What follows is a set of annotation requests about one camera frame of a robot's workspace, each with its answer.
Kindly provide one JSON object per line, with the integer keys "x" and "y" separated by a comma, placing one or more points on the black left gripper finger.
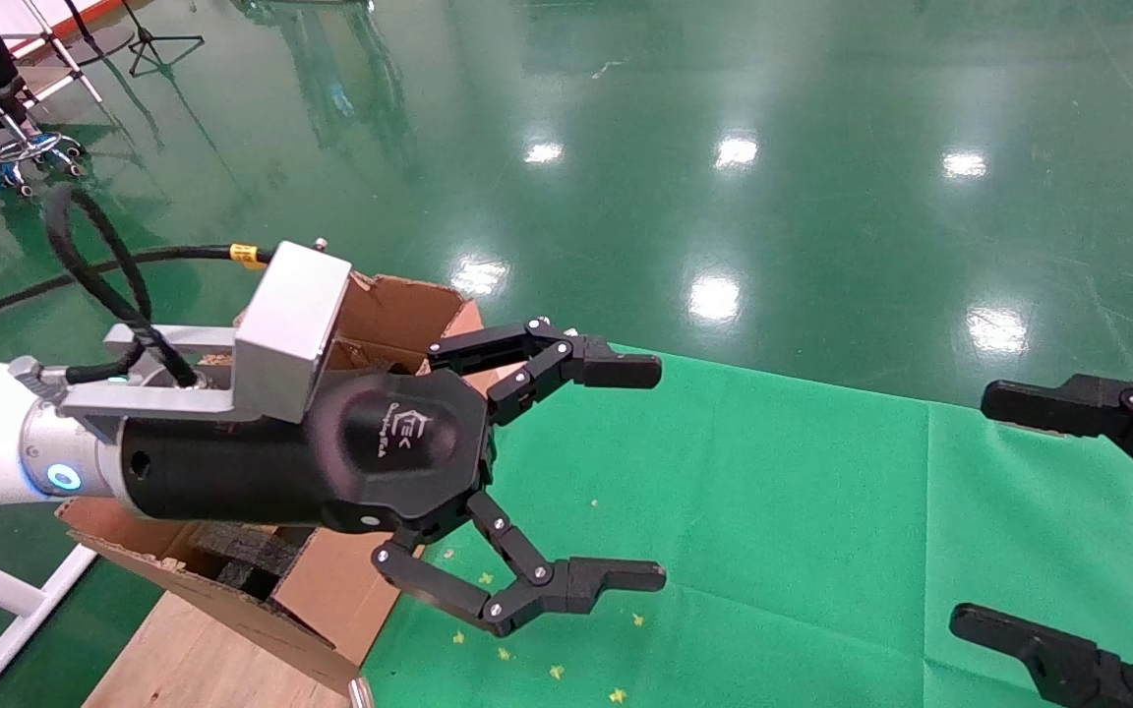
{"x": 566, "y": 585}
{"x": 586, "y": 369}

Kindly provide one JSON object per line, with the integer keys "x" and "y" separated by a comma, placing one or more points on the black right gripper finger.
{"x": 1068, "y": 403}
{"x": 1068, "y": 669}

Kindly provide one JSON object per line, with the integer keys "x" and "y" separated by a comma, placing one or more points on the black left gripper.
{"x": 262, "y": 472}

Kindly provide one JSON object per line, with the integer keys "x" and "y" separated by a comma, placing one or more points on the large open cardboard carton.
{"x": 399, "y": 315}

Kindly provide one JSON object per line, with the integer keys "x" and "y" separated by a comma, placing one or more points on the black foam block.
{"x": 252, "y": 551}

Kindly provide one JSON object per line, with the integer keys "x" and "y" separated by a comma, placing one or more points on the green cloth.
{"x": 803, "y": 531}

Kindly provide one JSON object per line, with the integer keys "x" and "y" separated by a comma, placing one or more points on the chrome wheeled stool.
{"x": 30, "y": 147}

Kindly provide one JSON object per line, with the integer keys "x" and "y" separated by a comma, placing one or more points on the black tripod stand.
{"x": 149, "y": 44}

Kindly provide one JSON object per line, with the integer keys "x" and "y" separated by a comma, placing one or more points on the white board with orange edge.
{"x": 6, "y": 15}

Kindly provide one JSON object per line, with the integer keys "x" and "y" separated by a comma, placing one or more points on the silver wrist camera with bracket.
{"x": 291, "y": 315}

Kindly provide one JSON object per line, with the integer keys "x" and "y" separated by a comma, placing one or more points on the white metal frame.
{"x": 6, "y": 610}

